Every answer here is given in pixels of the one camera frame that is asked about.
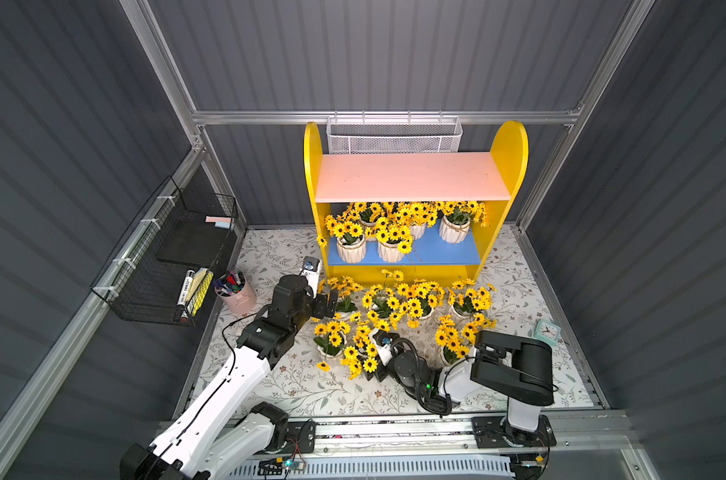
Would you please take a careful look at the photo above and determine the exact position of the shelf sunflower pot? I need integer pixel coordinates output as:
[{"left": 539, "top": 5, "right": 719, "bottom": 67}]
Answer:
[
  {"left": 313, "top": 320, "right": 351, "bottom": 372},
  {"left": 439, "top": 200, "right": 487, "bottom": 244},
  {"left": 435, "top": 313, "right": 487, "bottom": 366},
  {"left": 340, "top": 325, "right": 379, "bottom": 380},
  {"left": 373, "top": 209, "right": 414, "bottom": 263},
  {"left": 397, "top": 281, "right": 446, "bottom": 330},
  {"left": 321, "top": 206, "right": 368, "bottom": 264},
  {"left": 395, "top": 201, "right": 439, "bottom": 240},
  {"left": 346, "top": 202, "right": 385, "bottom": 228},
  {"left": 361, "top": 269, "right": 404, "bottom": 332}
]

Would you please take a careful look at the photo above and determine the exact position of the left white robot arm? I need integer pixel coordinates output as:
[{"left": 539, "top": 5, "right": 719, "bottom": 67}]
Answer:
[{"left": 119, "top": 272, "right": 338, "bottom": 479}]

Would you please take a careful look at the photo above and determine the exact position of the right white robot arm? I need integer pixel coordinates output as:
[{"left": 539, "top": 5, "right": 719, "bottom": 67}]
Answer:
[{"left": 369, "top": 329, "right": 557, "bottom": 448}]

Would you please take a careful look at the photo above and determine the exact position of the pink metal pen bucket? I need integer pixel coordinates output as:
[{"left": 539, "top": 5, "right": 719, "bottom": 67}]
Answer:
[{"left": 212, "top": 270, "right": 257, "bottom": 317}]

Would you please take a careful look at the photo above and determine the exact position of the yellow marker in basket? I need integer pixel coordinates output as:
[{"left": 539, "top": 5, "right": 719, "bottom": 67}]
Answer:
[{"left": 184, "top": 268, "right": 213, "bottom": 319}]

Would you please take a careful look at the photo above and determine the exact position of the white marker in basket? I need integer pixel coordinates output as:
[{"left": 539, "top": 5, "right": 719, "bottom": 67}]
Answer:
[{"left": 174, "top": 270, "right": 195, "bottom": 322}]

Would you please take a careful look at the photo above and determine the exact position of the small teal alarm clock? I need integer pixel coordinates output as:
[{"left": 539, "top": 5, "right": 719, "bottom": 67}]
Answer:
[{"left": 532, "top": 318, "right": 561, "bottom": 348}]

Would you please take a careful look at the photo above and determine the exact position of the white mesh desk organizer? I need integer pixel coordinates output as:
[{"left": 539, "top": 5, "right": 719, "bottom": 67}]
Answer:
[{"left": 325, "top": 115, "right": 463, "bottom": 154}]

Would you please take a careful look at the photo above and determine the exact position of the yellow wooden shelf unit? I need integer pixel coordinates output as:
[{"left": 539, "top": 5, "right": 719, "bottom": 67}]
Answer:
[{"left": 304, "top": 121, "right": 529, "bottom": 285}]

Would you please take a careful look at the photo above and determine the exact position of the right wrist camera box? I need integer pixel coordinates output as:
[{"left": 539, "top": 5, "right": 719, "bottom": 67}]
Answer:
[{"left": 369, "top": 329, "right": 400, "bottom": 366}]

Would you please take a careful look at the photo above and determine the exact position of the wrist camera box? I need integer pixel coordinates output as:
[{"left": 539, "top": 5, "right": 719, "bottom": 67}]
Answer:
[
  {"left": 369, "top": 329, "right": 400, "bottom": 366},
  {"left": 300, "top": 256, "right": 322, "bottom": 297}
]

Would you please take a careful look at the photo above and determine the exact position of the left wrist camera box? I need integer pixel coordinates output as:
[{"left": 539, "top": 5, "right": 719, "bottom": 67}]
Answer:
[{"left": 300, "top": 256, "right": 322, "bottom": 297}]

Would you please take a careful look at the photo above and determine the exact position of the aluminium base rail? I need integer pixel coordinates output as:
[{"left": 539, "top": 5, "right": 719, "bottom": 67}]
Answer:
[{"left": 206, "top": 409, "right": 640, "bottom": 480}]

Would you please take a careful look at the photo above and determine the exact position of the black wire wall basket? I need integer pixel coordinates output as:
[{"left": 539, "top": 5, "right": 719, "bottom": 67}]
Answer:
[{"left": 92, "top": 181, "right": 239, "bottom": 327}]

